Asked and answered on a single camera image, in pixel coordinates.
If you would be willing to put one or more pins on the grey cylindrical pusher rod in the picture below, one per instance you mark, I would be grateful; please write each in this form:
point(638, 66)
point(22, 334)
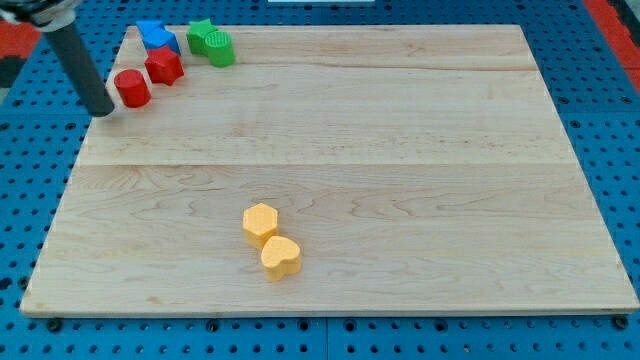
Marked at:
point(81, 70)

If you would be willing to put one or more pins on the green star block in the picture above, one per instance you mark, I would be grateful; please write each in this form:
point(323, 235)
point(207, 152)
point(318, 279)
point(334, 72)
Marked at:
point(196, 34)

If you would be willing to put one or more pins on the green cylinder block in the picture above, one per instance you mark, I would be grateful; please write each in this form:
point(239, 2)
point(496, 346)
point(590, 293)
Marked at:
point(219, 49)

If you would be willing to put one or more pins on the yellow heart block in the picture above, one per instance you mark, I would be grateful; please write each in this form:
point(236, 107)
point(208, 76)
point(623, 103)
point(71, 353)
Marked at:
point(280, 257)

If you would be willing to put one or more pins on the yellow hexagon block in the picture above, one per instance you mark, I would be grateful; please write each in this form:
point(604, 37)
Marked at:
point(259, 224)

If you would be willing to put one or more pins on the light wooden board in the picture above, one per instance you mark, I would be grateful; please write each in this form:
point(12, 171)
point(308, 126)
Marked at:
point(422, 170)

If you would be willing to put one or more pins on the red cylinder block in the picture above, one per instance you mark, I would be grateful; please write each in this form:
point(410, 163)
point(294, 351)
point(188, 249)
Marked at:
point(132, 88)

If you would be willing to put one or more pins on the blue pentagon block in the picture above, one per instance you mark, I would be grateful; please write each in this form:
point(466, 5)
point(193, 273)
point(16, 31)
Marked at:
point(149, 27)

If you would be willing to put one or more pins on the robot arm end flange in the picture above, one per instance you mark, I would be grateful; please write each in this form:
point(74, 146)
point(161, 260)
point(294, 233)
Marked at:
point(44, 15)

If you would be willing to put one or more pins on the red star block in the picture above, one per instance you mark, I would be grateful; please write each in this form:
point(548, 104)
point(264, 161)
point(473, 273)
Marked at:
point(163, 65)

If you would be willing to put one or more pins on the blue cube block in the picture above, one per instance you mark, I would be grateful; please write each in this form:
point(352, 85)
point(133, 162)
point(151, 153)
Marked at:
point(158, 38)

